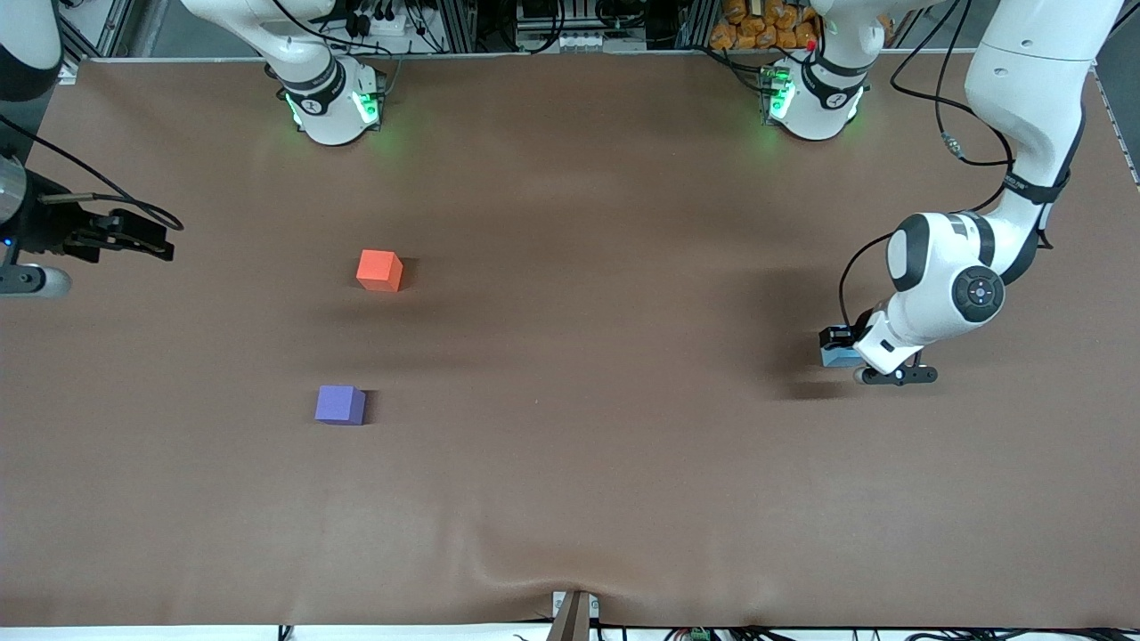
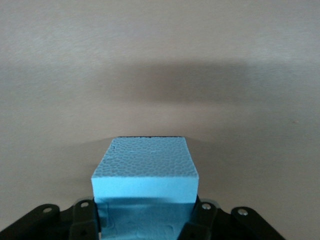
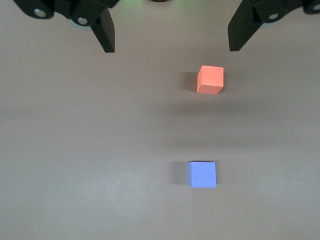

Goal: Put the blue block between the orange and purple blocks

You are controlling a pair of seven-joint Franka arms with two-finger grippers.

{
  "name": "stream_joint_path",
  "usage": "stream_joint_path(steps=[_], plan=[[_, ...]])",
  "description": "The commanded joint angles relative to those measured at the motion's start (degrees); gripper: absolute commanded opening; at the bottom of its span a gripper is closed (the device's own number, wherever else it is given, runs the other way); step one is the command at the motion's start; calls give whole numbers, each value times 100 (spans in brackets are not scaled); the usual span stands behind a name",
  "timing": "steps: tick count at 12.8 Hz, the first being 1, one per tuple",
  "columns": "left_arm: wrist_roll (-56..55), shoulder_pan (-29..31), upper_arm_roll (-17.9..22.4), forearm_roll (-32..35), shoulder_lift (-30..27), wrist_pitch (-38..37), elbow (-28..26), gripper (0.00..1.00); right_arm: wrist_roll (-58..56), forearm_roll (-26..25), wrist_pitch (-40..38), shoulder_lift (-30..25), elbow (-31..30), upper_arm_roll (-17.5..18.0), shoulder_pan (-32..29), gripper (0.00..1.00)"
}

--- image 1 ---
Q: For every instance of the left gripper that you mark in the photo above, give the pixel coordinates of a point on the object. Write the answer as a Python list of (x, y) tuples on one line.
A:
[(838, 338)]

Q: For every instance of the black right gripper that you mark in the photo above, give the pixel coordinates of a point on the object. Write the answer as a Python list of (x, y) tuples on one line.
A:
[(49, 229)]

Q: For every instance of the light blue foam block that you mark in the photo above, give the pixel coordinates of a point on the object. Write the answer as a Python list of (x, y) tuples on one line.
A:
[(835, 358)]

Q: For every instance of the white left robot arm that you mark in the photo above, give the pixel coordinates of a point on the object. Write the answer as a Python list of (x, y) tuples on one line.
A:
[(1024, 89)]

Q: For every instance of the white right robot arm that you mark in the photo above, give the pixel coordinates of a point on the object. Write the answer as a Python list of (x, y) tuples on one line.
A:
[(325, 111)]

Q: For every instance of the orange foam block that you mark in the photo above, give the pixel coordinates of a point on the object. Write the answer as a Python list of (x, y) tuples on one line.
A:
[(378, 267)]

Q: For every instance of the purple foam block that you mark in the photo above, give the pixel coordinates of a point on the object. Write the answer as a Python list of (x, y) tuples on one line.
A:
[(337, 403)]

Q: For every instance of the white terminal block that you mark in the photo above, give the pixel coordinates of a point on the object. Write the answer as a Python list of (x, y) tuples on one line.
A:
[(570, 41)]

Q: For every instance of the brown table cloth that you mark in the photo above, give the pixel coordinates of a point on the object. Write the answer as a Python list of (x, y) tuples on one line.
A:
[(570, 445)]

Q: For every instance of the white power strip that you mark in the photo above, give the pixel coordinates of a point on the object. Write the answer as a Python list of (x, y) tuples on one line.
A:
[(385, 20)]

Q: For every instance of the green plug connector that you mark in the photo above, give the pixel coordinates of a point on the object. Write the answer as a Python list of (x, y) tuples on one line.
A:
[(699, 635)]

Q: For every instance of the metal table clamp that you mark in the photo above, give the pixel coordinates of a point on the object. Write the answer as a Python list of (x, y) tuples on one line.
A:
[(572, 616)]

